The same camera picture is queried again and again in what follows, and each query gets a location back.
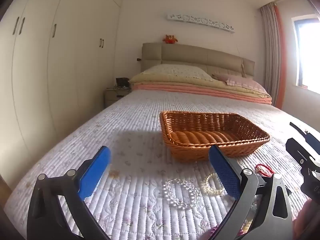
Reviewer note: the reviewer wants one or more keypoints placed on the window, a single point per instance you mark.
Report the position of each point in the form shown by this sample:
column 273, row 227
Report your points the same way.
column 308, row 55

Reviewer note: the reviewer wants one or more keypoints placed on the striped orange curtain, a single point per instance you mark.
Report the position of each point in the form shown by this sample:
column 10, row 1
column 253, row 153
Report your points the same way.
column 268, row 55

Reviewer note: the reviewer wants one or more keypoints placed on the person's right hand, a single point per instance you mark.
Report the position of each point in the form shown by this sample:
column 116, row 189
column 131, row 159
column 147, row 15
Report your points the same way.
column 306, row 220

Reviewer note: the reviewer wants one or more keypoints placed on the white wardrobe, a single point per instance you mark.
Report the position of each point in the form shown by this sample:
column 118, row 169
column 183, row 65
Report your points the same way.
column 62, row 80

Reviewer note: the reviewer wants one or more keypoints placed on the pink checked pillow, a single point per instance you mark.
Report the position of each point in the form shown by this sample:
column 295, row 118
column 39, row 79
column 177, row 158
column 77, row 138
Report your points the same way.
column 240, row 81

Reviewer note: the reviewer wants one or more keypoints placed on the orange plush toy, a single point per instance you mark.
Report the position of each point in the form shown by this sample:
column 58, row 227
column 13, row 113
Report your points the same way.
column 170, row 39

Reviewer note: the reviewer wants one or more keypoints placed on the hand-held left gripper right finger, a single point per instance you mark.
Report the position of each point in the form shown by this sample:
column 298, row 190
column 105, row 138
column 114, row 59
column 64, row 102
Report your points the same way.
column 225, row 172

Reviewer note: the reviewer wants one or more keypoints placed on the salmon folded blanket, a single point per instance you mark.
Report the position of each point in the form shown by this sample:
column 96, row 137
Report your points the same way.
column 175, row 90

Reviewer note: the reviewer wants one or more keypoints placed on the white quilted bedspread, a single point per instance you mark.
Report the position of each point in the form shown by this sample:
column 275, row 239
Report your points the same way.
column 125, row 120

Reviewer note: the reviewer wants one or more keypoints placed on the brown wicker basket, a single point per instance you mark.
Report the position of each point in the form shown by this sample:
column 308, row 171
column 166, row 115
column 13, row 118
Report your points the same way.
column 200, row 136

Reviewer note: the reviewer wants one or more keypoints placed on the black device on stand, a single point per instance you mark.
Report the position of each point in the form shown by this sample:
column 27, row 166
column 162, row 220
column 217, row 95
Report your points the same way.
column 122, row 82

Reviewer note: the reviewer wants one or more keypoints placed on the white floral pillow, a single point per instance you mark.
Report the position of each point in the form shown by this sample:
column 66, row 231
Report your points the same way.
column 175, row 71

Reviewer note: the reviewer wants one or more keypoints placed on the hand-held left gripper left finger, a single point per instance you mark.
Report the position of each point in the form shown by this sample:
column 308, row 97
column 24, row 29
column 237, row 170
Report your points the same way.
column 95, row 172

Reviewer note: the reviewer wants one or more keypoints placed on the beige nightstand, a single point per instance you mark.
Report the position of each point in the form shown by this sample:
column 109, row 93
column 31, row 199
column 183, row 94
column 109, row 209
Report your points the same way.
column 112, row 100

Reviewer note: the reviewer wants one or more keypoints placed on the beige padded headboard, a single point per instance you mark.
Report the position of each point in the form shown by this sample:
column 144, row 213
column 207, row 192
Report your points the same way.
column 200, row 57

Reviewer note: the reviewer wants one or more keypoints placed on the folded yellow and pink blankets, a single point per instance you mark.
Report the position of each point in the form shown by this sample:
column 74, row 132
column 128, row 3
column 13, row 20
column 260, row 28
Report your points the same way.
column 175, row 83

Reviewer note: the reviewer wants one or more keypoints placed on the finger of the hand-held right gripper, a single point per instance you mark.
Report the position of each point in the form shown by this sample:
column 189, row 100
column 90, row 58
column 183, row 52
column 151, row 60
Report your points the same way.
column 311, row 140
column 297, row 150

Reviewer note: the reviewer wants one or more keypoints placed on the white carved wall decoration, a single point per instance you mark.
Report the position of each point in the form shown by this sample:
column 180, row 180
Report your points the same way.
column 200, row 20

